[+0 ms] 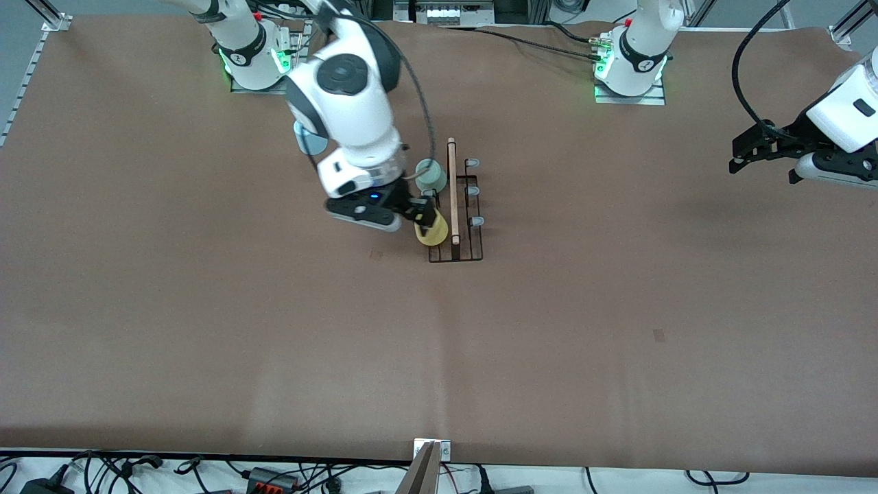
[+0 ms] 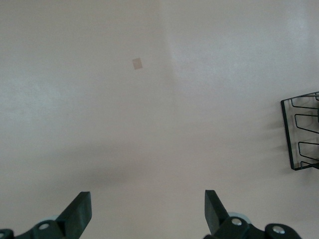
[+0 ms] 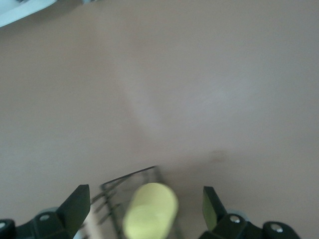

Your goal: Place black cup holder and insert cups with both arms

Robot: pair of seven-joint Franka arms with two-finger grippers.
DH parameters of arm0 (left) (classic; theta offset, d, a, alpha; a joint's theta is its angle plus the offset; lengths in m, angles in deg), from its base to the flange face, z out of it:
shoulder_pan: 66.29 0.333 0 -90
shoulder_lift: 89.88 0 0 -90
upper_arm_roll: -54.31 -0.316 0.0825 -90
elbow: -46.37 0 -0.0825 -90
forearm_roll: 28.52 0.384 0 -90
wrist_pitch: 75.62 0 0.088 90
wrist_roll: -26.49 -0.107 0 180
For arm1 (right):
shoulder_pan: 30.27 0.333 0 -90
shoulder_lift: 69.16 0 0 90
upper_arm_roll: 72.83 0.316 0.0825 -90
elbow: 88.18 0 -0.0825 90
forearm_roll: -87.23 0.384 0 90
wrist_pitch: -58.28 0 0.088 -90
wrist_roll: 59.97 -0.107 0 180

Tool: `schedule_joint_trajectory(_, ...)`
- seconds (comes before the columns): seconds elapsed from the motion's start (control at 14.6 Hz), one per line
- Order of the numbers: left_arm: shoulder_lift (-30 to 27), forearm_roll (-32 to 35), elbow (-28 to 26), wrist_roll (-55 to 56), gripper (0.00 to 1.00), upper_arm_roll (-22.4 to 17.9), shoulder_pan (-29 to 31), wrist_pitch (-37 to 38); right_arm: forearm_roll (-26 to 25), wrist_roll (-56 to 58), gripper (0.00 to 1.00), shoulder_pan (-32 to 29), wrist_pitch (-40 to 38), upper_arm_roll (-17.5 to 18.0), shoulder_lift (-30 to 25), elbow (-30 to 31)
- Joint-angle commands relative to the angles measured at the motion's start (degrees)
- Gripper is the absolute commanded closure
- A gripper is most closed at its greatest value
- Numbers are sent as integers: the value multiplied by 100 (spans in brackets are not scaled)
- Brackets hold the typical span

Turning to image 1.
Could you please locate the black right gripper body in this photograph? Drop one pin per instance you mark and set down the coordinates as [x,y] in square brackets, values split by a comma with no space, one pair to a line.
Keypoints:
[396,195]

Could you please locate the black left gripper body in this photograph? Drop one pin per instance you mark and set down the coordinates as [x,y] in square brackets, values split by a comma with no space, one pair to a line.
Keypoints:
[784,137]

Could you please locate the yellow plastic cup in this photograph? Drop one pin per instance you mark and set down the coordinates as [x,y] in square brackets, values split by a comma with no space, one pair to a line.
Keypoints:
[433,235]

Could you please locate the pale green plastic cup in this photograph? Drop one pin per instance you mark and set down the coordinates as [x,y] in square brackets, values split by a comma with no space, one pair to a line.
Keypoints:
[433,180]

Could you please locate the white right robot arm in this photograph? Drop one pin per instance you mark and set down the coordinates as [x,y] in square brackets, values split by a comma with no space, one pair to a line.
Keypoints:
[350,116]

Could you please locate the light blue plastic cup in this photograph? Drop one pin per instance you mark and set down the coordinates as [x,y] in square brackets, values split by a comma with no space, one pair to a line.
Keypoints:
[312,143]

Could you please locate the aluminium strut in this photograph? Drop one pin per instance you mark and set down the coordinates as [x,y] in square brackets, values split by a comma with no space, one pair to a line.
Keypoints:
[701,14]
[786,16]

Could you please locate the white power strip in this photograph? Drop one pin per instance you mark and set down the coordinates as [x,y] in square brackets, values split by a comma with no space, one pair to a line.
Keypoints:
[295,10]

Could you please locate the brown table mat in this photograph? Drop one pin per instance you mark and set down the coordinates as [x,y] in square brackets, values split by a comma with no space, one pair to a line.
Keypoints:
[549,384]

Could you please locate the grey metal pole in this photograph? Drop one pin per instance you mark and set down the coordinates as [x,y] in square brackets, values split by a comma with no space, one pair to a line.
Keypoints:
[420,477]

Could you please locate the red and black connector block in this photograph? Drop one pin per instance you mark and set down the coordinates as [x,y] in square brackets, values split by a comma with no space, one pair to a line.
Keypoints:
[264,477]

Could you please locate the black table edge strip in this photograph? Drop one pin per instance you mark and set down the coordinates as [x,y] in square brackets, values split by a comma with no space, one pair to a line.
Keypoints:
[206,455]

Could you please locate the black power adapter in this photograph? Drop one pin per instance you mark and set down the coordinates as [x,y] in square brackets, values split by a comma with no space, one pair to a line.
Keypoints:
[44,487]

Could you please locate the aluminium frame profile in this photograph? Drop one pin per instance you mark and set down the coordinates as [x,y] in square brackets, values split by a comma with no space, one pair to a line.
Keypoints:
[840,34]
[58,22]

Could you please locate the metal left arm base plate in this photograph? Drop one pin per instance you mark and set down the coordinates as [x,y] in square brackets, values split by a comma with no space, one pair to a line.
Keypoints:
[631,100]

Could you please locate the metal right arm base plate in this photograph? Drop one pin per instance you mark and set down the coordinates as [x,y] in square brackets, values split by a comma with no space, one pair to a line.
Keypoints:
[298,55]

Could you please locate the silver mounting bracket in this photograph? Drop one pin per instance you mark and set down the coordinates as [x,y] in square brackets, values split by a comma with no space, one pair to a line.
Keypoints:
[446,449]

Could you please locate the perforated metal rail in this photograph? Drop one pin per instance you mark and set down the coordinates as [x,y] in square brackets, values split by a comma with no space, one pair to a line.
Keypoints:
[27,75]

